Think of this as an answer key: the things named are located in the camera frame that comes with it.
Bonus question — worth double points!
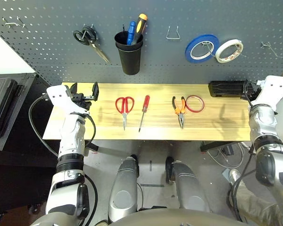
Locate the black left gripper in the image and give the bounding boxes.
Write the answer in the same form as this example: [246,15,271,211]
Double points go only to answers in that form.
[70,81,100,112]

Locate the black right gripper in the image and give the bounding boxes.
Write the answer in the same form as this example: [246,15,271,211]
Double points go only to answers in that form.
[242,80,263,100]

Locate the red handled scissors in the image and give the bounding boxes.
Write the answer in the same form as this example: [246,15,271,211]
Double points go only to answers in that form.
[115,96,135,131]

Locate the red handled screwdriver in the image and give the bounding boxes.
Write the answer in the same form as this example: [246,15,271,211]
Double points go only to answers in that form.
[138,95,150,132]

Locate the red tape roll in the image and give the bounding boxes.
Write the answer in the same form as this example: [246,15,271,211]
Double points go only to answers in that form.
[185,95,205,113]

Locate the orange handled needle-nose pliers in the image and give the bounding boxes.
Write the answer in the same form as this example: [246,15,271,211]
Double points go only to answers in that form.
[171,96,187,130]

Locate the grey perforated pegboard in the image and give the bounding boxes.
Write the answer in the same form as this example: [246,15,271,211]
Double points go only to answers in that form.
[0,0,283,86]

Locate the black flat tool case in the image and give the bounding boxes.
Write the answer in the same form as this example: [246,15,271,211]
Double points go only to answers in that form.
[208,80,248,98]

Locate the white tape roll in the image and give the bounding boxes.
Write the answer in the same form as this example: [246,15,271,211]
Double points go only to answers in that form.
[215,39,244,64]

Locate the black plastic cup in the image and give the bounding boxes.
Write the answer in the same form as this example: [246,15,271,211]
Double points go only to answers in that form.
[115,31,144,50]
[115,41,143,75]

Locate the blue tape roll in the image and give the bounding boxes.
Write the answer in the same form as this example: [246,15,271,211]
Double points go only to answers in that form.
[185,34,219,64]

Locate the black ribbed equipment case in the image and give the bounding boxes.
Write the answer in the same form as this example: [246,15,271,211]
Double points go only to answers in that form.
[0,73,38,151]

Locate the orange and black screwdriver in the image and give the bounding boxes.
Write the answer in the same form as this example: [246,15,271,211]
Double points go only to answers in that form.
[131,13,148,45]

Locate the grey sneaker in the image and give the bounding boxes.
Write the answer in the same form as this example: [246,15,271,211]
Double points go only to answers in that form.
[228,169,242,186]

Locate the small grey box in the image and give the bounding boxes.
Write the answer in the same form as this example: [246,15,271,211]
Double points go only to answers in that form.
[221,168,232,180]

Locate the silver left robot leg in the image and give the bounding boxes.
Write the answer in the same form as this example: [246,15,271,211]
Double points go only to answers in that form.
[108,154,140,223]

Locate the silver robot leg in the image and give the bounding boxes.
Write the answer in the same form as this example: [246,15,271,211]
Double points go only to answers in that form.
[108,154,140,223]
[165,156,210,212]

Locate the silver right robot leg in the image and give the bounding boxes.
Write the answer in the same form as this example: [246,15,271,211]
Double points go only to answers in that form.
[165,156,210,212]

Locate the khaki trouser leg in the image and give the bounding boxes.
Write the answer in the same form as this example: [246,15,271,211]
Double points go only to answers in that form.
[230,181,283,226]

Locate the grey robot torso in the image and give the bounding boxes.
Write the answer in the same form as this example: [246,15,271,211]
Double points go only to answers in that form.
[30,208,250,226]

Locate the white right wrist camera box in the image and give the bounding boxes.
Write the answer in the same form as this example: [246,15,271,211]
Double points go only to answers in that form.
[251,75,283,108]

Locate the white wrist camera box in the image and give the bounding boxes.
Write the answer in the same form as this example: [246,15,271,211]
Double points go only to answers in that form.
[251,75,283,108]
[46,85,90,116]

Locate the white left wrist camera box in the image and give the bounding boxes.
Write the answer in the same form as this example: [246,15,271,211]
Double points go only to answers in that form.
[46,85,90,116]

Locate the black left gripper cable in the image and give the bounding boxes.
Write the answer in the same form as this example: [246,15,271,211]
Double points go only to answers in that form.
[83,113,97,148]

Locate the black handled scissors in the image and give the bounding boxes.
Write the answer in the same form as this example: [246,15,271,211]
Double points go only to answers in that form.
[73,25,111,64]

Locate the black table frame bar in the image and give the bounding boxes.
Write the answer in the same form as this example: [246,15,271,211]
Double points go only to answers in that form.
[200,140,250,153]
[86,142,99,152]

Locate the blue handled screwdriver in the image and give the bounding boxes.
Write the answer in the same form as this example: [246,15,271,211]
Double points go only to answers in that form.
[126,21,137,45]

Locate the white floor cable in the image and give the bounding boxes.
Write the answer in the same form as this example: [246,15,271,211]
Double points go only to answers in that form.
[206,141,245,169]

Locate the silver wire pliers holder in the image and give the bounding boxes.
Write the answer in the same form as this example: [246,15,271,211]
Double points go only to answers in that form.
[166,25,181,40]

